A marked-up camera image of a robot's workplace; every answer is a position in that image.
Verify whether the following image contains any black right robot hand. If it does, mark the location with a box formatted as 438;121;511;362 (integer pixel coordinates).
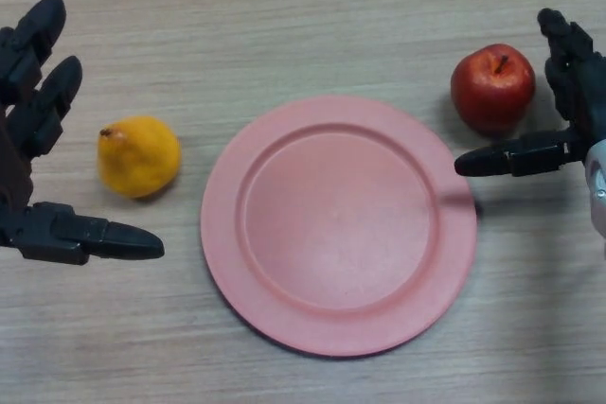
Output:
454;8;606;179

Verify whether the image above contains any pink round plate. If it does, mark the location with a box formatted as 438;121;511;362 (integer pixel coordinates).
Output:
200;95;478;358

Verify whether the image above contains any yellow pear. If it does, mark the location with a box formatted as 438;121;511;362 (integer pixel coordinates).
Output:
97;114;183;201

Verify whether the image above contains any red apple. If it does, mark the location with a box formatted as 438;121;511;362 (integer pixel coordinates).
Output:
450;43;537;135

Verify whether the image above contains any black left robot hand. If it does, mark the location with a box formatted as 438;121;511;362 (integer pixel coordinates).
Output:
0;0;166;266

